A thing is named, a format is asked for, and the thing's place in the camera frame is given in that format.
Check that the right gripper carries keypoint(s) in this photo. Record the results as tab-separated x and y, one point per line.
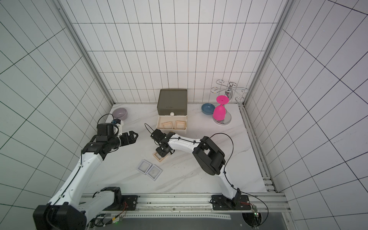
162	148

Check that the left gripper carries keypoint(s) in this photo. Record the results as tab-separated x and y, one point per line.
126	141

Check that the peach brooch box top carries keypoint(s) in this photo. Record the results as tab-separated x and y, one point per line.
158	157

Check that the peach brooch box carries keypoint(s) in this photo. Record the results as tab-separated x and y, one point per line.
167	125
180	124
158	157

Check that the white brooch box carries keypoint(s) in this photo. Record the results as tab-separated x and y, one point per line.
154	172
144	166

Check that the three-tier drawer cabinet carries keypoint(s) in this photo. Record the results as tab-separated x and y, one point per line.
172	106

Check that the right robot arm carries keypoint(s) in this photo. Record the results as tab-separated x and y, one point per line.
211	159

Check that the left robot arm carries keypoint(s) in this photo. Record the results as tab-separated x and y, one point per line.
64	210

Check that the purple bowl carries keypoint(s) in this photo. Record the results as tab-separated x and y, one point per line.
120	113

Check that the blue bowl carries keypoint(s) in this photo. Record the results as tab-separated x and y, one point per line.
208	108

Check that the pink plastic goblet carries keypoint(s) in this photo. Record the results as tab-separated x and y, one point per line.
220	111

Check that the chrome glass rack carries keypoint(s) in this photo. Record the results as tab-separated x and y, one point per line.
231	90

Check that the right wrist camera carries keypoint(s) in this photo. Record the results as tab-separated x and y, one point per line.
157	135

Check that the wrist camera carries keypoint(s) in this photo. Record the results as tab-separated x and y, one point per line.
157	135
118	123

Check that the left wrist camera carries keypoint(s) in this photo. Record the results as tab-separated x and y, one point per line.
118	123

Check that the aluminium mounting rail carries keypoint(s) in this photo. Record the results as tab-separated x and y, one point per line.
205	205

